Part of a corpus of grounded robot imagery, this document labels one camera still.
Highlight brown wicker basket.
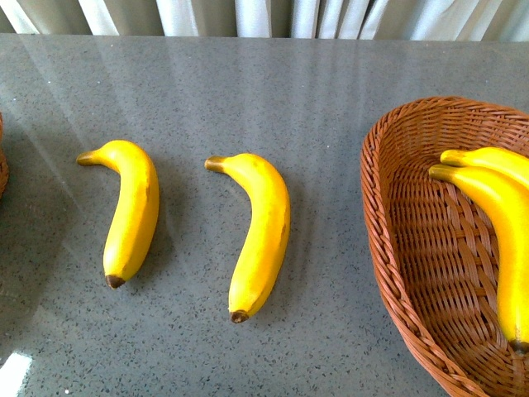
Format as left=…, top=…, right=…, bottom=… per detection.
left=360, top=97, right=528, bottom=396
left=0, top=115, right=9, bottom=198

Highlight yellow banana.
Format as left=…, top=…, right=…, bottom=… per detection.
left=440, top=147, right=528, bottom=188
left=76, top=140, right=160, bottom=289
left=204, top=153, right=291, bottom=323
left=428, top=164, right=528, bottom=354

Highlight white pleated curtain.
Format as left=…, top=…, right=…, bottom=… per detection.
left=1, top=0, right=528, bottom=42

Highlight brown wicker basket at left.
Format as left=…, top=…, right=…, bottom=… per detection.
left=0, top=115, right=9, bottom=198

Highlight yellow banana front in basket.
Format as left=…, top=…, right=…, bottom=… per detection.
left=428, top=164, right=528, bottom=354

